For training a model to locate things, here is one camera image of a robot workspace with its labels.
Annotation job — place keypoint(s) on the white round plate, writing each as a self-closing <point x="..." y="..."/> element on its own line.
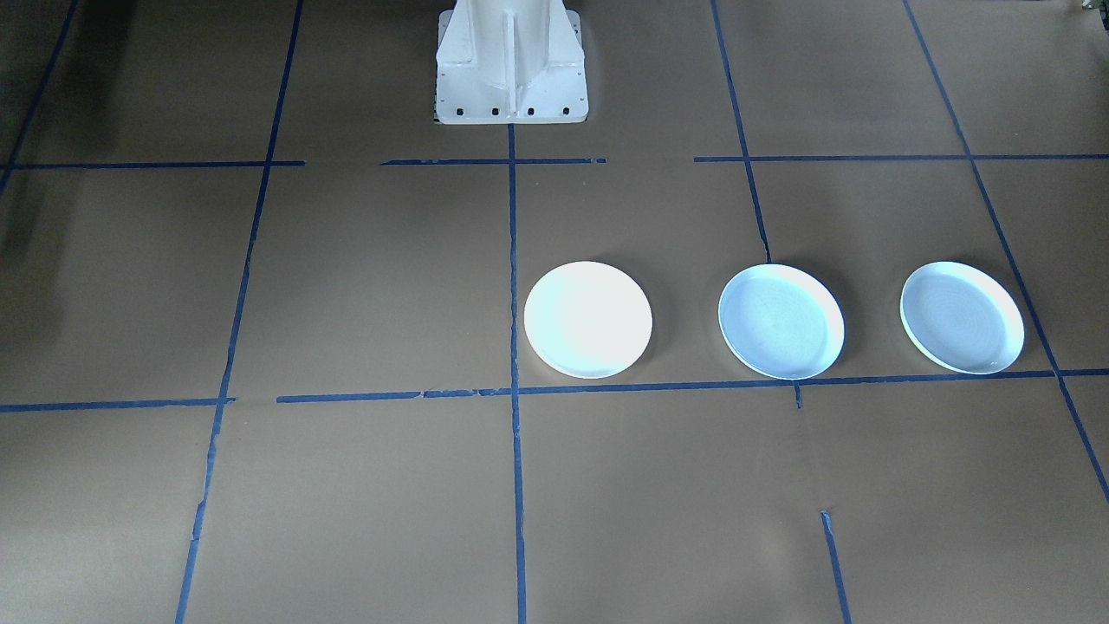
<point x="588" y="319"/>

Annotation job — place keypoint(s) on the light blue round plate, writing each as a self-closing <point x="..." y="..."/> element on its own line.
<point x="781" y="322"/>
<point x="962" y="318"/>

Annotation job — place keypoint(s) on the white metal pedestal base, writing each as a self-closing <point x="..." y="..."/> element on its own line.
<point x="511" y="78"/>

